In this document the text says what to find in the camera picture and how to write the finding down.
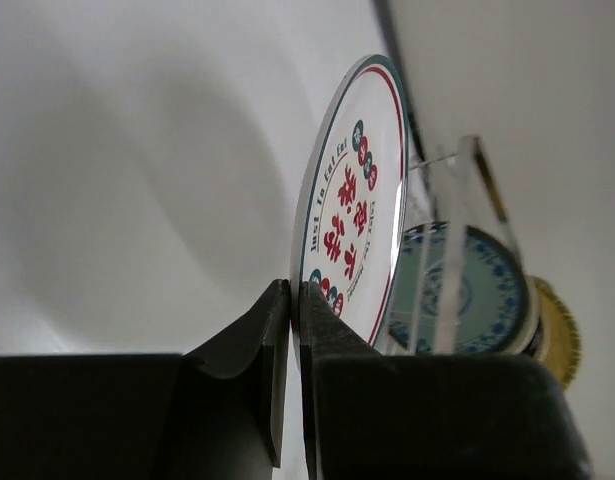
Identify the bamboo pattern round plate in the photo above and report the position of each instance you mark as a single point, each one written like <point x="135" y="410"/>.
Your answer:
<point x="557" y="341"/>

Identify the white plate with red characters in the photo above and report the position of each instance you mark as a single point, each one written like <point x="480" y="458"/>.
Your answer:
<point x="351" y="206"/>

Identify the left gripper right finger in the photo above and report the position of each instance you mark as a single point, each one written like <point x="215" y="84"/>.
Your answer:
<point x="372" y="416"/>

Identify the cream plate with black patch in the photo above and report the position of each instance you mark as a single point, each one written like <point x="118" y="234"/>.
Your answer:
<point x="532" y="320"/>

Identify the blue green patterned plate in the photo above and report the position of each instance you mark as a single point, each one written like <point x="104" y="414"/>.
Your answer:
<point x="494" y="296"/>

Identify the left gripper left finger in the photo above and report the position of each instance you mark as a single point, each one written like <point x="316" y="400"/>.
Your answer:
<point x="213" y="413"/>

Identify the wire dish rack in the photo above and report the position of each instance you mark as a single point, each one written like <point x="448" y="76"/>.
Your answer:
<point x="462" y="192"/>

